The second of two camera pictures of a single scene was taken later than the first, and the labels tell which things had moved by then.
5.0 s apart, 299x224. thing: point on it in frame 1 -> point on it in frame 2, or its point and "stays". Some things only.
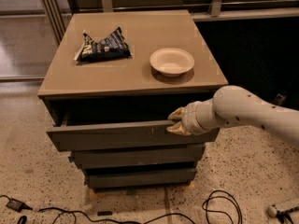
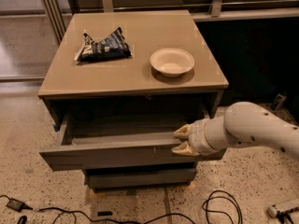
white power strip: (272, 210) stays
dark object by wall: (279, 99) stays
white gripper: (189, 120) -> (197, 136)
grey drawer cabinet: (110, 82) stays
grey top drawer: (127, 136) -> (123, 154)
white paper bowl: (171, 62) stays
